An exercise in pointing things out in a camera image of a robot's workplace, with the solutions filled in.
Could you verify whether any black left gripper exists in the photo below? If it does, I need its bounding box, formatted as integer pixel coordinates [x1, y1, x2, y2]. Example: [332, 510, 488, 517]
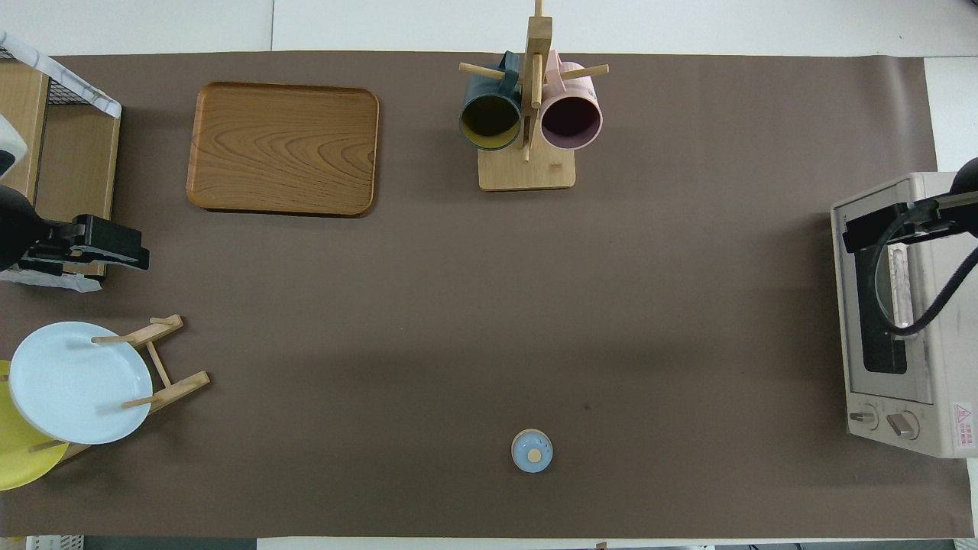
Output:
[0, 187, 151, 273]

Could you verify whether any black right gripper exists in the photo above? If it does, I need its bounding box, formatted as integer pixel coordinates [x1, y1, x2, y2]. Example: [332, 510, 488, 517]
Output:
[843, 157, 978, 254]

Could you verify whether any beige toaster oven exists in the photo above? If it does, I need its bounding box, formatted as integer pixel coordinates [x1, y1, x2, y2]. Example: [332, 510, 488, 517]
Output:
[831, 171, 978, 459]

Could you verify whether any white crumpled paper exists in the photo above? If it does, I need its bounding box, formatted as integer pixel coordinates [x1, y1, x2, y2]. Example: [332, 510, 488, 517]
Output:
[0, 267, 104, 293]

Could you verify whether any light blue plate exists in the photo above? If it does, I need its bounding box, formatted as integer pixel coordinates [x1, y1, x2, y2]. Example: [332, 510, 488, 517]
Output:
[8, 321, 154, 445]

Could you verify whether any wooden plate rack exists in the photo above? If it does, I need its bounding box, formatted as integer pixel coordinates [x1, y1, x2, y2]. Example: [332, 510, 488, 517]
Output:
[29, 314, 211, 463]

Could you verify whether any white checked cloth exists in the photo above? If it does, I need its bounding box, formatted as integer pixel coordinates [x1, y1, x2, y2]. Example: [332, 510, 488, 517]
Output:
[0, 31, 123, 120]

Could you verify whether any rectangular wooden tray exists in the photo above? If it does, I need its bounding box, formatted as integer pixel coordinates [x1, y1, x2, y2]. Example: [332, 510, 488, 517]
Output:
[186, 82, 381, 218]

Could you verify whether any yellow plate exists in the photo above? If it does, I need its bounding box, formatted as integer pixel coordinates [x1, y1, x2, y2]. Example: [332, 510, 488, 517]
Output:
[0, 359, 70, 492]

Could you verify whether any pink mug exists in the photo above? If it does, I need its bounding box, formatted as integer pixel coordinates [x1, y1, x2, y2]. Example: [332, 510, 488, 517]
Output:
[539, 50, 604, 151]

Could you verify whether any brown paper table mat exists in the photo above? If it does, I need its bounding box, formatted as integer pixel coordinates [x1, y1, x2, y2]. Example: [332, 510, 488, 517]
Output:
[0, 50, 978, 540]

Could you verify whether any wooden mug tree stand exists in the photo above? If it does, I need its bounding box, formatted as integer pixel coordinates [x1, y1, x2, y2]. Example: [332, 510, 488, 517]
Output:
[458, 0, 610, 192]

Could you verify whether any dark blue mug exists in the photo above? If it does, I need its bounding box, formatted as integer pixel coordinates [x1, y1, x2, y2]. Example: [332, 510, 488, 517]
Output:
[458, 51, 524, 152]

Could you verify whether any blue jar with cork knob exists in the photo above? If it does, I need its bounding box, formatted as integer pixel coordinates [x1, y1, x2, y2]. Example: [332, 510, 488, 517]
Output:
[510, 429, 554, 474]

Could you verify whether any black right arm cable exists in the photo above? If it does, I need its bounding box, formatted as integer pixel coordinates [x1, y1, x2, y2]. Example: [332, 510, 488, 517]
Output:
[873, 200, 978, 337]

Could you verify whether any wooden shelf with wire frame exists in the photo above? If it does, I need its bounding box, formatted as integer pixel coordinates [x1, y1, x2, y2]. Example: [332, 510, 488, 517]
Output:
[0, 46, 121, 277]

